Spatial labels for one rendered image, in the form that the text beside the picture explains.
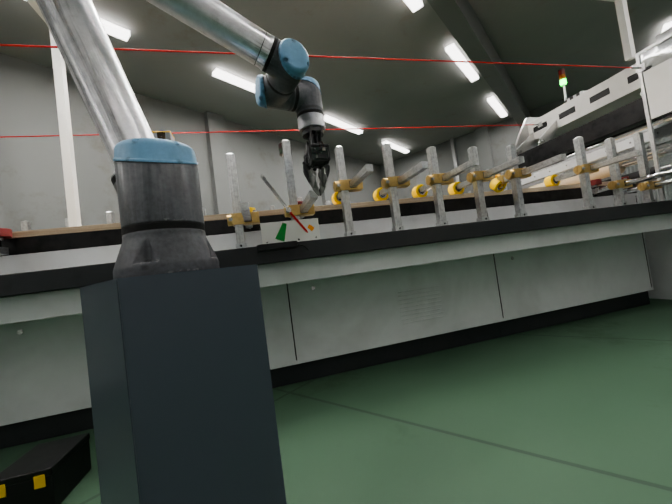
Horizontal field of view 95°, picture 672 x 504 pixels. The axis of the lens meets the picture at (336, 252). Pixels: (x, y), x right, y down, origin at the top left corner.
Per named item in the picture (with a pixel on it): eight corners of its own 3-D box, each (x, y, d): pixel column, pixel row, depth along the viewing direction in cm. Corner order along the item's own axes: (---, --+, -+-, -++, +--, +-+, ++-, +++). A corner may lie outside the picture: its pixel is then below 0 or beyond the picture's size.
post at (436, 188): (449, 236, 158) (435, 145, 160) (443, 237, 157) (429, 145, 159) (445, 237, 161) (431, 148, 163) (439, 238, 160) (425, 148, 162)
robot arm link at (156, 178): (115, 222, 53) (104, 123, 54) (125, 236, 68) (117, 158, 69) (209, 218, 61) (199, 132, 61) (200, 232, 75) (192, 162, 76)
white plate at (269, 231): (320, 239, 141) (318, 217, 141) (262, 245, 134) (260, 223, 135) (320, 239, 141) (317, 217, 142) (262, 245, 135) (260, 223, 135)
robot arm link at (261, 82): (260, 61, 89) (299, 70, 95) (250, 84, 99) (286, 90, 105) (264, 93, 89) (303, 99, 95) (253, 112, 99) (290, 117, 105)
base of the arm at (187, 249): (237, 266, 64) (231, 219, 65) (132, 277, 50) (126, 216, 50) (195, 274, 76) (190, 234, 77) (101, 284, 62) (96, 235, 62)
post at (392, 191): (403, 237, 152) (390, 142, 154) (397, 237, 151) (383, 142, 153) (400, 237, 155) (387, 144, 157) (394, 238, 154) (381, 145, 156)
